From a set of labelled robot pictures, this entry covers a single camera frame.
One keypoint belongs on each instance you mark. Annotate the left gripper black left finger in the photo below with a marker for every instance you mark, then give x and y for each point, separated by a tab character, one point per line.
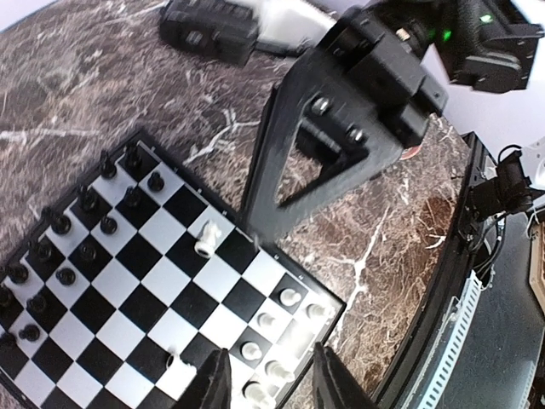
212	386

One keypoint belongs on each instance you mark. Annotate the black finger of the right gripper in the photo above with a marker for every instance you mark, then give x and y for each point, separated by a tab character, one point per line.
317	111

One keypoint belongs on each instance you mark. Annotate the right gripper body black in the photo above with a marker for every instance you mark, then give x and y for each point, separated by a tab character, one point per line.
386	70

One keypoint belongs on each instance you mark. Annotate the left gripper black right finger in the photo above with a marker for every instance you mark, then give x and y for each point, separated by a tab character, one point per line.
333	384

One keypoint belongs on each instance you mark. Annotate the white pawn e file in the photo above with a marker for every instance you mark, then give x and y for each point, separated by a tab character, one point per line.
251	351

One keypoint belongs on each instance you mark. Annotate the white rook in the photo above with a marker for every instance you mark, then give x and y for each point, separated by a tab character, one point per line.
316	311

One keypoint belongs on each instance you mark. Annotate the white pawn h file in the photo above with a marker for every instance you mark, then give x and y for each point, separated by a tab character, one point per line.
289	297

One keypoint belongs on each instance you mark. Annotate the black grey chessboard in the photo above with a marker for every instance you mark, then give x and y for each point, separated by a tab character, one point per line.
108	285

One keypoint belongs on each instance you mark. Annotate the white pawn f file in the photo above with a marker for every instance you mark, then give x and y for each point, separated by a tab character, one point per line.
278	373

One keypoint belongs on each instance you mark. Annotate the white pawn g file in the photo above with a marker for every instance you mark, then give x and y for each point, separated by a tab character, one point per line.
266	320

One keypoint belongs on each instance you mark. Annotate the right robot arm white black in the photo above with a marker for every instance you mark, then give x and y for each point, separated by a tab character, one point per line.
486	45

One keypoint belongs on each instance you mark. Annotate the white lying small piece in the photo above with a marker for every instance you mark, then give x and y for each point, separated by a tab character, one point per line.
177	366

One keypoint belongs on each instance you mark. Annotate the white lying knight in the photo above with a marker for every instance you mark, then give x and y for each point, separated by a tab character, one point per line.
206	243

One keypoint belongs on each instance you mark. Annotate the white slotted cable duct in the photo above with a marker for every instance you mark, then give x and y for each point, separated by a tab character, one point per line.
448	345

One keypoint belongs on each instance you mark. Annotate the black front table rail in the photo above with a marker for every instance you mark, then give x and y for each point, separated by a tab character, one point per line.
476	216

